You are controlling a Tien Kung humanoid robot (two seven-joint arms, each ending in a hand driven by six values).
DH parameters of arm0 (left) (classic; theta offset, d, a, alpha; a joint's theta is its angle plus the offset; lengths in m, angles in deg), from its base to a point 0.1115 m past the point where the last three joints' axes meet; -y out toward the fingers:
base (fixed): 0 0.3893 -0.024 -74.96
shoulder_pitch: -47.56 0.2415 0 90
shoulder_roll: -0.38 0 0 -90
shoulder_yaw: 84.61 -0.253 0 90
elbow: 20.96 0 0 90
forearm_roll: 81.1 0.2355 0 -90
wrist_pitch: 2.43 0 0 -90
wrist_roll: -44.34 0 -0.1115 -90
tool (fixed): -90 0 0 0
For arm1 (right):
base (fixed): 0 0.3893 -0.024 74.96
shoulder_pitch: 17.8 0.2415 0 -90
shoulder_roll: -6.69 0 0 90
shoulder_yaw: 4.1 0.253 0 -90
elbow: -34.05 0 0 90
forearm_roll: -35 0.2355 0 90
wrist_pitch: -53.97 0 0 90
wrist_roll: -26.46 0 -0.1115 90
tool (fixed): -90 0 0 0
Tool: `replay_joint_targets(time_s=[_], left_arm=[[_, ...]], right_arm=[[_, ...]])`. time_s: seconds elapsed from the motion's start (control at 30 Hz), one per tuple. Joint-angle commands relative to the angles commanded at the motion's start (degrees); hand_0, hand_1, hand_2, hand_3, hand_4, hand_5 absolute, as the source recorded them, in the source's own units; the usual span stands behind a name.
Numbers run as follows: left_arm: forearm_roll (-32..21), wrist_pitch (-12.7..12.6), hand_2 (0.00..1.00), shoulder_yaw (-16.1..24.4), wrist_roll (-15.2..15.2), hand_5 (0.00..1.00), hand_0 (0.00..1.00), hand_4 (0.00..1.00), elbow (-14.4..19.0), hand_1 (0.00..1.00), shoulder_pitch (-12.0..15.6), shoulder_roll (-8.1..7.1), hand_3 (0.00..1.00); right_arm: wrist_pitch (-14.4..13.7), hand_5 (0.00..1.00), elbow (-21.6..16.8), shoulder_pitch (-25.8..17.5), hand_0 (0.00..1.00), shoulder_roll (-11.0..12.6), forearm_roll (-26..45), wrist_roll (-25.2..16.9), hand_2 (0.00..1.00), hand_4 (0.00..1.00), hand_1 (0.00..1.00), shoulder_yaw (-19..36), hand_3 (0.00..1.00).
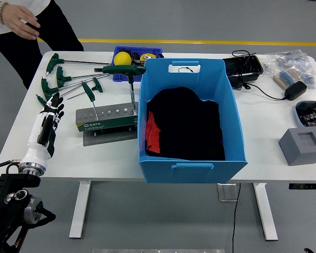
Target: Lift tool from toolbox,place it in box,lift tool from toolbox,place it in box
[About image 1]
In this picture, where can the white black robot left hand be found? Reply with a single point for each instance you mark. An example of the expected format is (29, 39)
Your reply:
(37, 153)

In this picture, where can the clear plastic bags of resistors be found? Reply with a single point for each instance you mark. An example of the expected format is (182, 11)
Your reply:
(292, 60)

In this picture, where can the small dark blue parts bin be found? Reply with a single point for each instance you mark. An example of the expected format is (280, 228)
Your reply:
(121, 77)

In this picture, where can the black cloth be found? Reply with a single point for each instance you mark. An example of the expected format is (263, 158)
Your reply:
(187, 124)

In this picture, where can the taped resistor strip bundle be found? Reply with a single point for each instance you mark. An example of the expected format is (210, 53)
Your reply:
(285, 79)

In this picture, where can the black plastic tray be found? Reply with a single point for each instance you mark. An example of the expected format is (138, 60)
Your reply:
(242, 67)

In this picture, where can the green silver wrench holder stand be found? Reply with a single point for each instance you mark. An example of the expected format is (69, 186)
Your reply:
(108, 124)

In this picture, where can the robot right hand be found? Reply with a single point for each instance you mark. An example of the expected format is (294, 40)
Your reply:
(308, 250)

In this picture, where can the white table leg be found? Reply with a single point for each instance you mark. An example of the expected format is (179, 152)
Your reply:
(80, 210)
(266, 210)

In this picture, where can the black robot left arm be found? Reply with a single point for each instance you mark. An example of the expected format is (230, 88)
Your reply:
(5, 189)

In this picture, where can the yellow black tape measure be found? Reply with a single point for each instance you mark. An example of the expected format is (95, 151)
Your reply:
(147, 56)

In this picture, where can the metal floor plate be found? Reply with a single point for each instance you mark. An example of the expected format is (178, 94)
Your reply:
(226, 192)

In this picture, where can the red cloth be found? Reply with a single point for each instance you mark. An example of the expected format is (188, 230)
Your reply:
(152, 134)

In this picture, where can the large blue plastic bin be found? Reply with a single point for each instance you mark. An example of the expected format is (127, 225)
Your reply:
(189, 172)

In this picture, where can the yellow ball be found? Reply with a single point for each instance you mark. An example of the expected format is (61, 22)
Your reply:
(122, 58)

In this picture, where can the light blue tray of electronics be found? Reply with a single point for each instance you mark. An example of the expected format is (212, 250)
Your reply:
(312, 114)

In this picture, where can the dark brown reel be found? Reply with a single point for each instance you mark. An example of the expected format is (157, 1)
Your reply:
(136, 56)

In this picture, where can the black table control panel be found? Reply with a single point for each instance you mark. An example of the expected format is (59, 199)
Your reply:
(305, 186)

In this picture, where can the black power adapter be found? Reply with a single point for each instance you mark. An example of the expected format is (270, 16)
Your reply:
(295, 90)

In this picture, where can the person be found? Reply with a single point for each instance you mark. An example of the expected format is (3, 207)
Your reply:
(55, 23)

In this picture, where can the grey foam box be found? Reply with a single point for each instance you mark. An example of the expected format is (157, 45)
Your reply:
(297, 153)

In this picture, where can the person's right hand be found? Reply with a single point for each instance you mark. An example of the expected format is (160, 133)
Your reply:
(22, 22)

